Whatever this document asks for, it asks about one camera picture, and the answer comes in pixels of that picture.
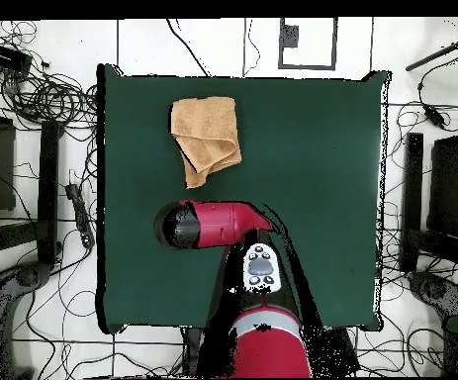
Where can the black metal stand frame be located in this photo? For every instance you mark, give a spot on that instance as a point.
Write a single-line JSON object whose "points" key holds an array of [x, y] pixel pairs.
{"points": [[48, 190], [412, 198]]}

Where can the black network switch box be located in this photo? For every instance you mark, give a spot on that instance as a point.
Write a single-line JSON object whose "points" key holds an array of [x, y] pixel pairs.
{"points": [[5, 57]]}

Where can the black power adapter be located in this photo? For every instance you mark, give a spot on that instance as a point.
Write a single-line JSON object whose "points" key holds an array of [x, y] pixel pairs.
{"points": [[435, 116]]}

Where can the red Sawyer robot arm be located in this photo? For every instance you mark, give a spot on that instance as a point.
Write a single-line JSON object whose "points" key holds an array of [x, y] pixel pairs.
{"points": [[216, 223]]}

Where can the tan terry cloth towel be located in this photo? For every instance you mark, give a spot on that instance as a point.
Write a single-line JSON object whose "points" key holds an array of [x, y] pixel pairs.
{"points": [[204, 130]]}

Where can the black tripod leg rod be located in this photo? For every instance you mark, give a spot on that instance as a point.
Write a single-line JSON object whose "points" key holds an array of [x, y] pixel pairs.
{"points": [[430, 57]]}

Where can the dark grey square plate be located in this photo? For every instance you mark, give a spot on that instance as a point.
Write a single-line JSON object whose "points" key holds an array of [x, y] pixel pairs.
{"points": [[290, 36]]}

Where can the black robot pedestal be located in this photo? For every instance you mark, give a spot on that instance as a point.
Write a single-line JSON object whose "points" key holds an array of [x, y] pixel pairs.
{"points": [[193, 352]]}

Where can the dark green table cloth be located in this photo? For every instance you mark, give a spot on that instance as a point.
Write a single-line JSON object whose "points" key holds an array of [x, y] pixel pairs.
{"points": [[311, 158]]}

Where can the black office chair base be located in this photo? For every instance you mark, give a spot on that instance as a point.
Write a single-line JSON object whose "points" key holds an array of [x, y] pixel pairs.
{"points": [[436, 291], [26, 277]]}

